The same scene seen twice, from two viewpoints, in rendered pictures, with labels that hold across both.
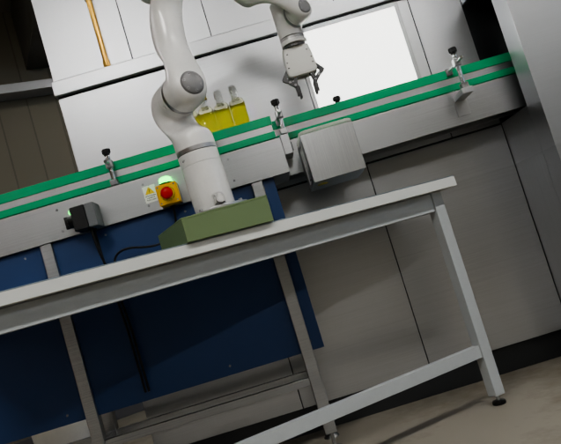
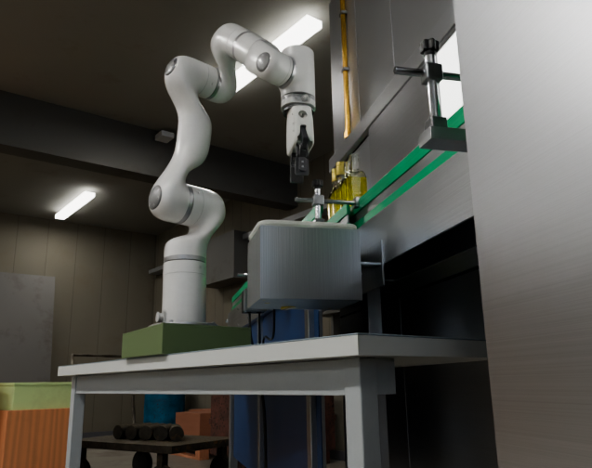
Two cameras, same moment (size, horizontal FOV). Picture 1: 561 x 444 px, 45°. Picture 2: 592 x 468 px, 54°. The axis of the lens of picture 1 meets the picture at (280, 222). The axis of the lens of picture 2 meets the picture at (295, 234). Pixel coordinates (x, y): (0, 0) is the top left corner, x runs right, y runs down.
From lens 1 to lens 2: 2.42 m
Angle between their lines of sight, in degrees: 77
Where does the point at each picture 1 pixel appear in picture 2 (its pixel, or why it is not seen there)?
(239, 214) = (146, 340)
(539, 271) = not seen: outside the picture
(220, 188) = (165, 305)
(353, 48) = not seen: hidden behind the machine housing
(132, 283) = (119, 382)
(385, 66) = not seen: hidden behind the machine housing
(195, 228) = (125, 346)
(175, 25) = (180, 134)
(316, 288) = (438, 448)
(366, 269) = (481, 449)
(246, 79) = (401, 135)
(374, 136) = (403, 228)
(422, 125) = (445, 208)
